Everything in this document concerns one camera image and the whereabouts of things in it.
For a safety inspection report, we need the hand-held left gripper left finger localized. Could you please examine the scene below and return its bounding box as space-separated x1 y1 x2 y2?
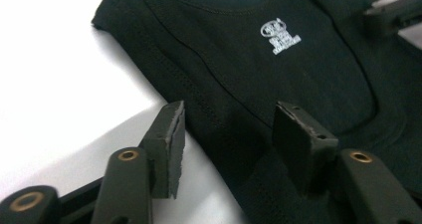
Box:
140 100 186 200

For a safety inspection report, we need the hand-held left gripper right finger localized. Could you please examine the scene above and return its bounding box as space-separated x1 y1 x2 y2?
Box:
272 101 339 197

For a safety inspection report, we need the black tank top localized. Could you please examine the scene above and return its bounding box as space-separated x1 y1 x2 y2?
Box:
91 0 422 224

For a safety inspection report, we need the white board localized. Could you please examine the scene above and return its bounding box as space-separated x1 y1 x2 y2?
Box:
0 0 422 224

